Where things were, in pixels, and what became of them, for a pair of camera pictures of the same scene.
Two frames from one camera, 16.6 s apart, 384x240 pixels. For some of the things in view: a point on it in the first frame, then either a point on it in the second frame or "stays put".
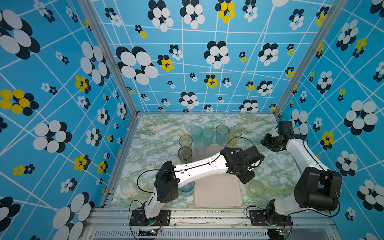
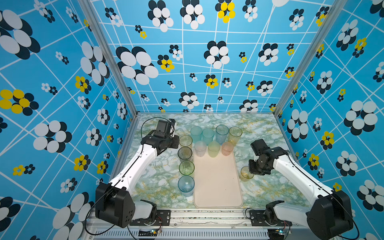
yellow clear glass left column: (185, 140) stays put
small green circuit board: (152, 233) stays put
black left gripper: (249, 177) -> (175, 145)
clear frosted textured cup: (200, 149) stays put
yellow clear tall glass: (235, 133) stays put
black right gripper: (265, 142) -> (252, 170)
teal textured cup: (208, 134) stays put
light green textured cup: (256, 189) -> (213, 148)
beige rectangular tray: (222, 190) stays put
